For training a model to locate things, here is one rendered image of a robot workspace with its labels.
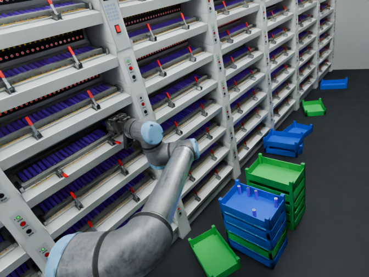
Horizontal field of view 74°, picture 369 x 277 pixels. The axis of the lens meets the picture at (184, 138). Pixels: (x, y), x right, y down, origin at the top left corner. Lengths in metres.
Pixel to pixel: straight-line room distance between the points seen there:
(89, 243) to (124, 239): 0.08
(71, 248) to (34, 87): 0.65
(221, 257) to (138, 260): 1.18
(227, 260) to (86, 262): 1.20
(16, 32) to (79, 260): 0.78
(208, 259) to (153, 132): 0.99
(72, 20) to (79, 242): 0.84
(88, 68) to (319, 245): 1.57
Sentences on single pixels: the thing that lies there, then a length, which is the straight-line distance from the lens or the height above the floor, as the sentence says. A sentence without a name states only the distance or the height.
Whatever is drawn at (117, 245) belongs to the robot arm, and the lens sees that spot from 0.56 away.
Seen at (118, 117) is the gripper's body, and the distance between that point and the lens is 1.16.
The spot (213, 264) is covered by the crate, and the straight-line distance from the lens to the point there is 1.68.
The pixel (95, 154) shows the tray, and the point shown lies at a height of 0.89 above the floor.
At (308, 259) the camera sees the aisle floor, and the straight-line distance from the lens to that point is 1.69.
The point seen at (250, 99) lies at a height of 0.53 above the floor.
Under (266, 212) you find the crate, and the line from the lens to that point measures 1.45.
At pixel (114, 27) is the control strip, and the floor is 1.38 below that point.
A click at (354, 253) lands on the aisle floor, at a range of 1.76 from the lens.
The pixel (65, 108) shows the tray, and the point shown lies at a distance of 1.22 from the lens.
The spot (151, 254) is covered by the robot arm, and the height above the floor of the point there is 0.96.
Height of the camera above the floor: 1.39
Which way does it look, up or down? 28 degrees down
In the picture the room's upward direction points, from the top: 15 degrees counter-clockwise
